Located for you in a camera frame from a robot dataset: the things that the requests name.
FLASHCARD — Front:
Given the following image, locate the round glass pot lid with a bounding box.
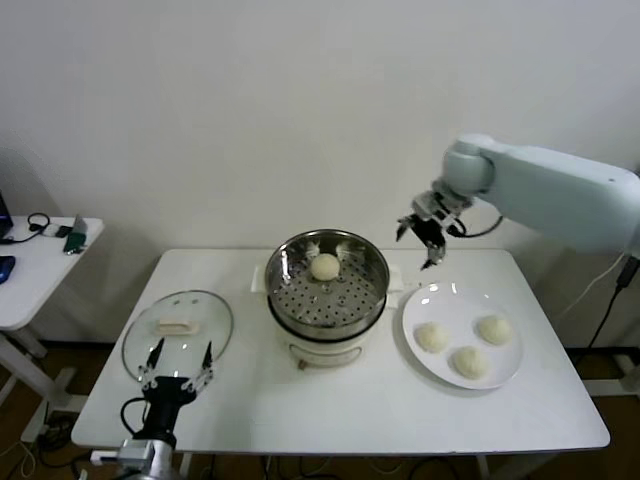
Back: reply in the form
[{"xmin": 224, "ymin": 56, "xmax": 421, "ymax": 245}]
[{"xmin": 121, "ymin": 288, "xmax": 235, "ymax": 387}]

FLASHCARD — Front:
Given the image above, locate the white steamed baozi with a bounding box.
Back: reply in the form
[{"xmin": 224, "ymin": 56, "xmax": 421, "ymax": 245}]
[
  {"xmin": 309, "ymin": 252, "xmax": 340, "ymax": 281},
  {"xmin": 415, "ymin": 320, "xmax": 450, "ymax": 354},
  {"xmin": 475, "ymin": 314, "xmax": 514, "ymax": 346},
  {"xmin": 451, "ymin": 345, "xmax": 490, "ymax": 379}
]

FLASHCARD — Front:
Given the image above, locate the white floor base frame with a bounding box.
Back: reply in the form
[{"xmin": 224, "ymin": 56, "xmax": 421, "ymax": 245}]
[{"xmin": 582, "ymin": 352, "xmax": 640, "ymax": 397}]

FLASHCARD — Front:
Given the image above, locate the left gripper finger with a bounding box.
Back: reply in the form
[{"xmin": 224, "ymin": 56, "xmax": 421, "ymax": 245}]
[
  {"xmin": 136, "ymin": 337, "xmax": 166, "ymax": 392},
  {"xmin": 183, "ymin": 340, "xmax": 217, "ymax": 397}
]

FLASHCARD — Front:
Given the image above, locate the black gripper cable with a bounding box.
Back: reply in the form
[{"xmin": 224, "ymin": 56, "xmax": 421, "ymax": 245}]
[
  {"xmin": 447, "ymin": 212, "xmax": 504, "ymax": 239},
  {"xmin": 121, "ymin": 397, "xmax": 151, "ymax": 439}
]

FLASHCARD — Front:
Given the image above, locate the white side table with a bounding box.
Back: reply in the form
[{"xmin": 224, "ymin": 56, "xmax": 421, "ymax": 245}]
[{"xmin": 0, "ymin": 215, "xmax": 105, "ymax": 419}]

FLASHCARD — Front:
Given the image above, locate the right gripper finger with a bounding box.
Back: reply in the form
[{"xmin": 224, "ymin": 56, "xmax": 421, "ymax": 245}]
[
  {"xmin": 419, "ymin": 244, "xmax": 448, "ymax": 272},
  {"xmin": 396, "ymin": 213, "xmax": 420, "ymax": 243}
]

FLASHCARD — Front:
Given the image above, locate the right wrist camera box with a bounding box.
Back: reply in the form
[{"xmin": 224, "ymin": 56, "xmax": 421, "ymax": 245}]
[{"xmin": 410, "ymin": 190, "xmax": 442, "ymax": 217}]

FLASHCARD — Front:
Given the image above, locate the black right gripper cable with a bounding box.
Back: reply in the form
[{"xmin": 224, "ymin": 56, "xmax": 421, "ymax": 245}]
[{"xmin": 447, "ymin": 212, "xmax": 504, "ymax": 239}]

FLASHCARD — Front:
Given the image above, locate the white electric cooking pot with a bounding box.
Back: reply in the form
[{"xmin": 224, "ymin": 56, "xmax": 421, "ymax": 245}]
[{"xmin": 269, "ymin": 297, "xmax": 389, "ymax": 372}]

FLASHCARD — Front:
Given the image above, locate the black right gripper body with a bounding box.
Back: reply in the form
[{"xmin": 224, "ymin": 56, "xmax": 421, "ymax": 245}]
[{"xmin": 413, "ymin": 217, "xmax": 449, "ymax": 251}]

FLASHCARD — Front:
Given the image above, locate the white hanging cable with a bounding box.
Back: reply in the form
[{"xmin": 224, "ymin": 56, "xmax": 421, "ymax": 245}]
[{"xmin": 562, "ymin": 252, "xmax": 629, "ymax": 319}]

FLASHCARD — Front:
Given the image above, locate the stainless steel steamer basket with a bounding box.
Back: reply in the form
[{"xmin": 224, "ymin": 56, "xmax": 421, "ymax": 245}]
[{"xmin": 249, "ymin": 228, "xmax": 405, "ymax": 342}]

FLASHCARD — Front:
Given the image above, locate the black power adapter cable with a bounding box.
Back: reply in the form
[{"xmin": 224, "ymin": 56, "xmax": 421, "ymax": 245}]
[{"xmin": 589, "ymin": 255, "xmax": 640, "ymax": 351}]

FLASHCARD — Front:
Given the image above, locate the floor power strip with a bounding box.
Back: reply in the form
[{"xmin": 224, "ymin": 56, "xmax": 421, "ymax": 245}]
[{"xmin": 35, "ymin": 417, "xmax": 71, "ymax": 449}]

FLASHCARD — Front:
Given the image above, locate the white round plate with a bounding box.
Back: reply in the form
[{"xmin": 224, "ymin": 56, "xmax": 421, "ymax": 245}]
[{"xmin": 401, "ymin": 282, "xmax": 525, "ymax": 391}]

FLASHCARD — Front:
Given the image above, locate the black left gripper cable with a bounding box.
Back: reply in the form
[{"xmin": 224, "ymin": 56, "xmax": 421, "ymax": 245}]
[{"xmin": 121, "ymin": 397, "xmax": 151, "ymax": 439}]

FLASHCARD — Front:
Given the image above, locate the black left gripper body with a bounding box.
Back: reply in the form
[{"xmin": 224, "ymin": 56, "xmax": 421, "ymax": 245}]
[{"xmin": 132, "ymin": 375, "xmax": 201, "ymax": 442}]

